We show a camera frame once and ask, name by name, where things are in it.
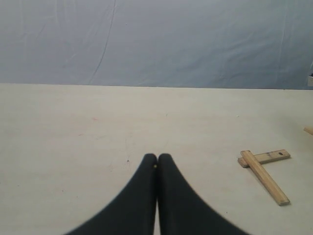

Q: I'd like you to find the long wooden plank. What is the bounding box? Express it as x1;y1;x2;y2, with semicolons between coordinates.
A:
241;150;290;206

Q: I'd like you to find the blue-grey backdrop cloth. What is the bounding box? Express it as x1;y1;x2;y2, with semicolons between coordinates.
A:
0;0;313;90

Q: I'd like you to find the short wooden plank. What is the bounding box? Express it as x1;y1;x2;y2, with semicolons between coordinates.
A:
238;148;291;168

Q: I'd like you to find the brown wooden stick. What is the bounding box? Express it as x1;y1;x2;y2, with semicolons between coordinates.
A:
304;126;313;135

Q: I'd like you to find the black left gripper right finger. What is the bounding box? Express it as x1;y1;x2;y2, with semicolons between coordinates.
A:
156;153;247;235

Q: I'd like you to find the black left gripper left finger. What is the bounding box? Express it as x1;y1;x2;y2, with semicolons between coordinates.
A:
68;153;157;235

